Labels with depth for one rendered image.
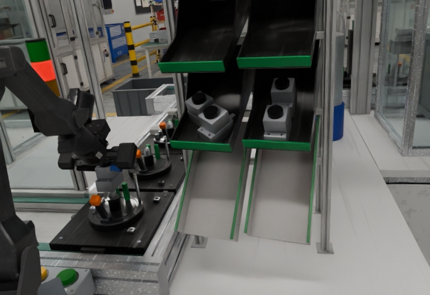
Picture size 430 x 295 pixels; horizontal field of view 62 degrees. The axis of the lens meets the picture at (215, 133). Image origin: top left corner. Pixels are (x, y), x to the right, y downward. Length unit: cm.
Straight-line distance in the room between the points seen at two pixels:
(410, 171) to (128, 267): 99
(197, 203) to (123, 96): 219
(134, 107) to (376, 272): 235
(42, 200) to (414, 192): 124
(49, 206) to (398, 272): 96
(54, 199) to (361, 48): 144
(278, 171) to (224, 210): 15
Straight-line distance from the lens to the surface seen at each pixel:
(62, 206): 118
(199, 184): 84
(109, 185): 90
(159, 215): 94
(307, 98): 80
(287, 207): 80
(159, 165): 116
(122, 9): 1226
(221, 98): 83
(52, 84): 104
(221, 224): 80
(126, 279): 84
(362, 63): 186
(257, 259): 94
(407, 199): 147
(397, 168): 140
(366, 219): 111
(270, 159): 84
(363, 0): 183
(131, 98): 292
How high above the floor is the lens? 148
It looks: 21 degrees down
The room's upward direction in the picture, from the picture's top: 6 degrees counter-clockwise
